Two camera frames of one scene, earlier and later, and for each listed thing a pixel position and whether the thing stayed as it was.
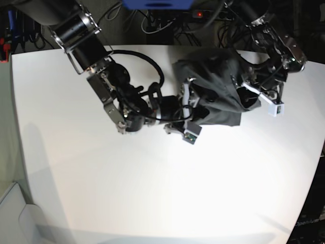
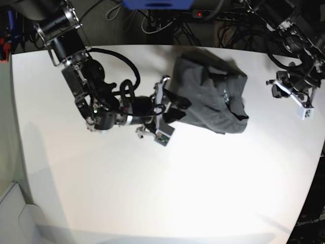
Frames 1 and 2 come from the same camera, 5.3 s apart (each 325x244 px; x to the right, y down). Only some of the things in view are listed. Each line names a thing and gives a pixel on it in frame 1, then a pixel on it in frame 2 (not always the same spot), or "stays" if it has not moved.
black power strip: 213,14 stays
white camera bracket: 191,129 to 164,133
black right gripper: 267,80 to 302,80
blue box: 157,4 stays
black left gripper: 171,108 to 143,108
